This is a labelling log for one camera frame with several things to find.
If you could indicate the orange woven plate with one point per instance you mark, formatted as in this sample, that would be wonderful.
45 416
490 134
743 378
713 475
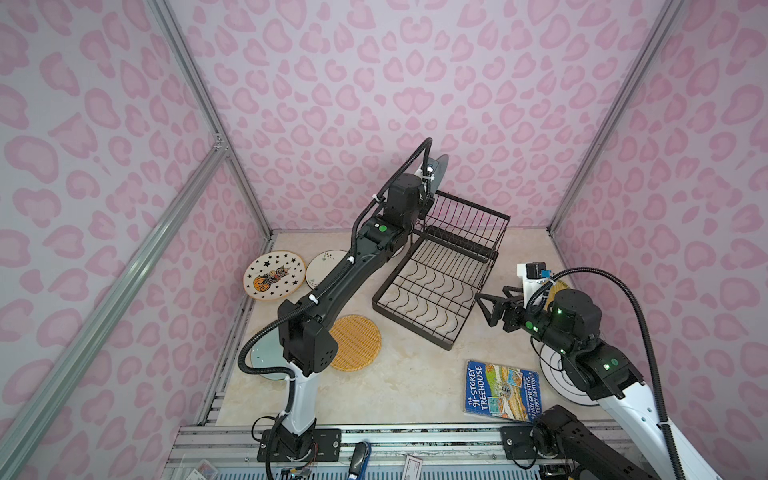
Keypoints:
359 343

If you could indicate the black wire dish rack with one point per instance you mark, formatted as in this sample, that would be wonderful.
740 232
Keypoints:
432 290

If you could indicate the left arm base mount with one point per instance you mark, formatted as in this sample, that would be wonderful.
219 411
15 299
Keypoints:
319 444

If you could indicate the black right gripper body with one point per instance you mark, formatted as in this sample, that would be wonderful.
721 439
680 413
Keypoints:
516 308

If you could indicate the large grey-green plate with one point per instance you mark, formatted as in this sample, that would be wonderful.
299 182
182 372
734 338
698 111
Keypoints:
437 169

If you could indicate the light blue flower plate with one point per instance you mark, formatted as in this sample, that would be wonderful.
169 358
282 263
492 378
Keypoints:
268 353

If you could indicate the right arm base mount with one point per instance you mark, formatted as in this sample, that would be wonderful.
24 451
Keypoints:
517 442

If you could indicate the blue treehouse book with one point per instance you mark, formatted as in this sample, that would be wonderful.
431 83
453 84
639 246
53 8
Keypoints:
500 391

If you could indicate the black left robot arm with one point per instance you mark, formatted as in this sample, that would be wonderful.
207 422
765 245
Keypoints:
305 326

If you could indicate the star pattern cat plate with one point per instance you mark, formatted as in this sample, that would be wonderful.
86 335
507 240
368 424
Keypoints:
274 275

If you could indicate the blue black tool handle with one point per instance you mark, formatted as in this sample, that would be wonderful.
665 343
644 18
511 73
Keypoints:
359 461

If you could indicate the yellow-green woven plate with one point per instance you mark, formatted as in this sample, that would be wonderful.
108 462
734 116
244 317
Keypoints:
556 287

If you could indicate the aluminium frame rail front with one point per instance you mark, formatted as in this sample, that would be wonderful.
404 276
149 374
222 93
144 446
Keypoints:
446 451

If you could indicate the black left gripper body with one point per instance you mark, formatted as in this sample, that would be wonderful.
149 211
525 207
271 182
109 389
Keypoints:
424 204

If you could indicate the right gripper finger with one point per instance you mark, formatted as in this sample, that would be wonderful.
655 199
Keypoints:
491 306
512 292

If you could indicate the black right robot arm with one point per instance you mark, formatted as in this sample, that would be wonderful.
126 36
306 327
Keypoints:
570 326

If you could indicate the white plate black rings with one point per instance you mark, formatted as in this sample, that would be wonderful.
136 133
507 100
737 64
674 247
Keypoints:
555 375

